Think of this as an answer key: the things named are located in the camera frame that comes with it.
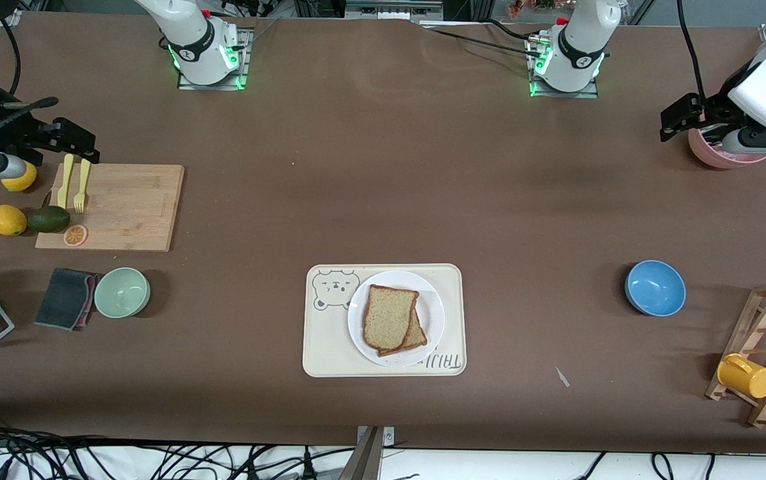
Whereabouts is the pale green bowl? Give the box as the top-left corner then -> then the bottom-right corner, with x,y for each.
93,267 -> 151,319

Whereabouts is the cream bear print tray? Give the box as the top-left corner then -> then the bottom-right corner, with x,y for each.
302,263 -> 467,378

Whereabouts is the dark green avocado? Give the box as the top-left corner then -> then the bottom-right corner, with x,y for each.
27,205 -> 71,234

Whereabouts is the blue bowl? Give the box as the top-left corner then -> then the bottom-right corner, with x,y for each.
625,259 -> 687,317

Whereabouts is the grey metal frame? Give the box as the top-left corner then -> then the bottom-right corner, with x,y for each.
345,0 -> 445,21

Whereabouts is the yellow lemon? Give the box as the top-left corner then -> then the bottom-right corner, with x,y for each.
1,162 -> 38,193
0,205 -> 28,237

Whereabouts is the grey metal post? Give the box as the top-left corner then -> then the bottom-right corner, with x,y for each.
337,427 -> 384,480

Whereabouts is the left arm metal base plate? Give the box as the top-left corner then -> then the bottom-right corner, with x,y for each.
526,33 -> 600,99

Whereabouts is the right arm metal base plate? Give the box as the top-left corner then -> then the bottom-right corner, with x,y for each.
177,27 -> 251,91

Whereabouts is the black table cable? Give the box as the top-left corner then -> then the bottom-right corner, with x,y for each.
419,19 -> 543,57

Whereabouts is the round white plate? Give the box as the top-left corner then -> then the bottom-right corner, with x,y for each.
347,270 -> 445,367

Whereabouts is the wooden cutting board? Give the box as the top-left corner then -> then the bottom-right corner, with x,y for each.
35,163 -> 185,253

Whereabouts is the yellow plastic knife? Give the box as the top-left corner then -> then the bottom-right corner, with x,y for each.
57,154 -> 74,210

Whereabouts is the dark grey cloth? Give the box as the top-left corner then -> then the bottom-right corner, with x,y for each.
34,267 -> 93,332

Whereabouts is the grey metal bracket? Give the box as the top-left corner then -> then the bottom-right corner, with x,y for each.
356,425 -> 395,446

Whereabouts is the plain brown bread slice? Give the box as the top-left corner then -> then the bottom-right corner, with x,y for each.
363,284 -> 420,352

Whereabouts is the yellow plastic fork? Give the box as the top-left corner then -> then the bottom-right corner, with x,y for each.
73,159 -> 91,214

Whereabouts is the black floor cable tangle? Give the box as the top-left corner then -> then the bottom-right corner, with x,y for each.
0,427 -> 357,480

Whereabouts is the pink bowl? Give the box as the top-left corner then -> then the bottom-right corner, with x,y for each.
688,123 -> 766,169

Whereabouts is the yellow cup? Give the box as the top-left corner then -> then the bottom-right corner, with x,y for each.
717,353 -> 766,399

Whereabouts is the bread slice under egg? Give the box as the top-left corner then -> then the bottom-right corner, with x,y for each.
378,297 -> 429,357

